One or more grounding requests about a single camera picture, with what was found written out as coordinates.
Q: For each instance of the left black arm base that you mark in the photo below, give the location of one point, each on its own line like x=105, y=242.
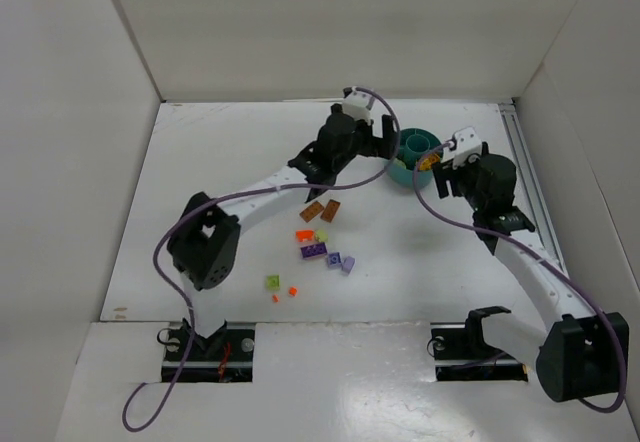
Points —
x=224, y=357

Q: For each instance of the lavender square lego brick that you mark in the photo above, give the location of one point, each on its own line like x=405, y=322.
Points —
x=334, y=260

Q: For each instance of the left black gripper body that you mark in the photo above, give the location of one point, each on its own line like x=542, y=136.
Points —
x=382, y=138

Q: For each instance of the green square lego brick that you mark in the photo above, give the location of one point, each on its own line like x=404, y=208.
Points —
x=272, y=283

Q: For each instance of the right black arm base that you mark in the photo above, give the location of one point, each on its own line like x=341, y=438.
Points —
x=461, y=354

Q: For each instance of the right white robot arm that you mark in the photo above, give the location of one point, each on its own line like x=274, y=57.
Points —
x=582, y=351

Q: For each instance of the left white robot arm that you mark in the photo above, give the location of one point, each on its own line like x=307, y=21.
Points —
x=204, y=242

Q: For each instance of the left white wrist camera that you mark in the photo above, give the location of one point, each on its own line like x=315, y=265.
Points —
x=357, y=104

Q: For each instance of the teal divided round container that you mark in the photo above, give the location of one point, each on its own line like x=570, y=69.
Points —
x=414, y=144

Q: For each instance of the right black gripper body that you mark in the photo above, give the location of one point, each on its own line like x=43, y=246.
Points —
x=448, y=177

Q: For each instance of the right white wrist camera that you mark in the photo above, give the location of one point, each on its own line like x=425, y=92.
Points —
x=465, y=147

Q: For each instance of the pale green small lego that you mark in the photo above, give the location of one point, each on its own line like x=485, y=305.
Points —
x=320, y=236

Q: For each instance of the brown lego plate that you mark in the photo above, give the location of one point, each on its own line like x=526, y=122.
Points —
x=330, y=210
x=311, y=211

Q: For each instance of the orange lego dish piece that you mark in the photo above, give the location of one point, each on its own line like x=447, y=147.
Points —
x=304, y=235

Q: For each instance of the dark purple lego brick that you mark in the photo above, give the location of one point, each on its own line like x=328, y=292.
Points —
x=312, y=251

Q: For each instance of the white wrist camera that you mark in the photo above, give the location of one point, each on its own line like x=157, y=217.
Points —
x=357, y=104
x=465, y=147

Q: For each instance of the lavender sloped lego brick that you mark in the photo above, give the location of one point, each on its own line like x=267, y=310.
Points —
x=348, y=264

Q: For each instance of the yellow orange lego brick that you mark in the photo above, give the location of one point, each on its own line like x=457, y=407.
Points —
x=428, y=162

